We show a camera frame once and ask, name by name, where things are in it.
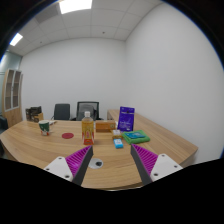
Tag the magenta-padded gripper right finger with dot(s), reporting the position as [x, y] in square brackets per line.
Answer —
[146, 161]

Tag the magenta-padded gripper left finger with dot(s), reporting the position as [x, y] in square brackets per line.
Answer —
[77, 161]

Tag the orange-label tea bottle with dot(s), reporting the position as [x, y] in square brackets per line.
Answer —
[88, 131]

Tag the silver round desk grommet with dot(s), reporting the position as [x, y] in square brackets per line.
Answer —
[97, 163]

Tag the green folded cloth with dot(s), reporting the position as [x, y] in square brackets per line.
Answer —
[136, 140]

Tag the flat round red coaster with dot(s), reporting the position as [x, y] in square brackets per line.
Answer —
[67, 135]

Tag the teal flat packet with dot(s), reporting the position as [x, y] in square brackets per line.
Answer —
[135, 135]

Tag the small light blue box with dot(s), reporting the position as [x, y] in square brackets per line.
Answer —
[118, 143]

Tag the orange cardboard box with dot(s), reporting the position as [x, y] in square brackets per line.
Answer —
[105, 126]

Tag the white printed leaflet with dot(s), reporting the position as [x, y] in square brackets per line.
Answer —
[52, 122]

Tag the purple standing pouch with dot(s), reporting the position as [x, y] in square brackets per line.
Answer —
[126, 119]

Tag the green and white mug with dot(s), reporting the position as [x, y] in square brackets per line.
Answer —
[43, 127]

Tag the dark grey office chair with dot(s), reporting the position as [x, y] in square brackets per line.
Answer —
[62, 111]

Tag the black mesh office chair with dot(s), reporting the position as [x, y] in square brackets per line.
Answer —
[87, 108]

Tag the stack of dark boxes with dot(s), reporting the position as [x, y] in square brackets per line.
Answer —
[33, 113]

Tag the wooden shelf unit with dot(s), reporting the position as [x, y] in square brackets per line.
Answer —
[13, 115]

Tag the black sofa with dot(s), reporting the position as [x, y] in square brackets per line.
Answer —
[3, 123]

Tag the narrow ceiling light panel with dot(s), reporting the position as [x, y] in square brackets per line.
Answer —
[16, 39]

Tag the large ceiling light panel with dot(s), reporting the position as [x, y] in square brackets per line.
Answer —
[75, 5]

